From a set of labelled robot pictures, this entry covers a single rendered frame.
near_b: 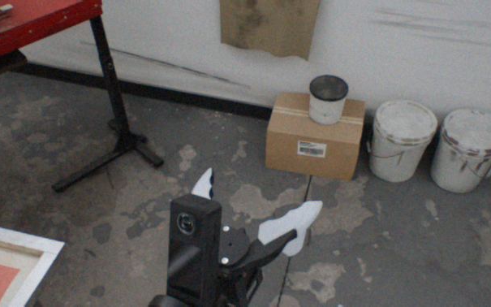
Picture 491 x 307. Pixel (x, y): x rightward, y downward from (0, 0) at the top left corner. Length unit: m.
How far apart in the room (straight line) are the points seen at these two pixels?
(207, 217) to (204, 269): 0.05
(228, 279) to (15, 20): 1.75
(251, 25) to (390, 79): 0.81
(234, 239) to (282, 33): 2.21
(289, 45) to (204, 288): 2.34
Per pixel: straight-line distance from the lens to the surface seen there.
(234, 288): 0.54
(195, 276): 0.49
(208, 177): 0.61
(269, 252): 0.53
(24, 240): 1.51
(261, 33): 2.77
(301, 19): 2.68
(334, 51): 2.80
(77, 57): 3.50
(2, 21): 2.17
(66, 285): 2.59
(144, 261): 2.56
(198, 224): 0.46
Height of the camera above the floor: 2.13
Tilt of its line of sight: 47 degrees down
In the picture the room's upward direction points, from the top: straight up
